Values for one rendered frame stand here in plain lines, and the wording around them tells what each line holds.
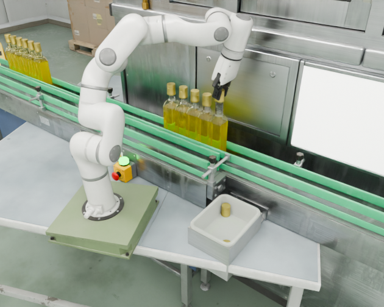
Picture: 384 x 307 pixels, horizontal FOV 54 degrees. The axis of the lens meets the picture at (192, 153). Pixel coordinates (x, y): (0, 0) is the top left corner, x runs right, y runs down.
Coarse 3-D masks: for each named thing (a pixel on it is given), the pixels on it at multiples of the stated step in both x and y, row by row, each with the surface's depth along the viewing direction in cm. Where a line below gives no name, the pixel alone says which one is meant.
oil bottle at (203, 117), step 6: (204, 114) 144; (210, 114) 144; (198, 120) 146; (204, 120) 144; (198, 126) 148; (204, 126) 146; (198, 132) 149; (204, 132) 147; (198, 138) 151; (204, 138) 149
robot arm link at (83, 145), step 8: (80, 136) 121; (88, 136) 121; (96, 136) 120; (72, 144) 122; (80, 144) 120; (88, 144) 119; (96, 144) 118; (72, 152) 123; (80, 152) 120; (88, 152) 119; (80, 160) 124; (88, 160) 122; (96, 160) 119; (80, 168) 125; (88, 168) 125; (96, 168) 126; (104, 168) 129; (88, 176) 126; (96, 176) 127; (104, 176) 129
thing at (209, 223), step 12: (216, 204) 139; (240, 204) 138; (204, 216) 134; (216, 216) 141; (240, 216) 140; (252, 216) 137; (192, 228) 127; (204, 228) 136; (216, 228) 136; (228, 228) 136; (240, 228) 136; (216, 240) 122
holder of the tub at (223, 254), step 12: (252, 204) 143; (264, 216) 142; (252, 228) 132; (192, 240) 130; (204, 240) 126; (240, 240) 126; (204, 252) 129; (216, 252) 125; (228, 252) 121; (228, 264) 124
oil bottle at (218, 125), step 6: (222, 114) 143; (210, 120) 142; (216, 120) 141; (222, 120) 141; (210, 126) 144; (216, 126) 142; (222, 126) 142; (210, 132) 145; (216, 132) 143; (222, 132) 143; (210, 138) 146; (216, 138) 144; (222, 138) 145; (210, 144) 148; (216, 144) 146; (222, 144) 147
